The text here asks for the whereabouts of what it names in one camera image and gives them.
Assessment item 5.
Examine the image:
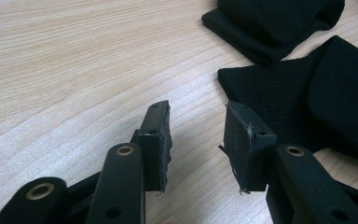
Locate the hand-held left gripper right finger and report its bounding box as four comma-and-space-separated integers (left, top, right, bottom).
218, 101, 278, 195

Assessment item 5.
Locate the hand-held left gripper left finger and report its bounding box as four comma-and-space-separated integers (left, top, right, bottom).
130, 99, 173, 194

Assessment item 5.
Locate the black sock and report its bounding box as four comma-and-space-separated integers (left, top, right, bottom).
217, 35, 358, 166
200, 0, 346, 66

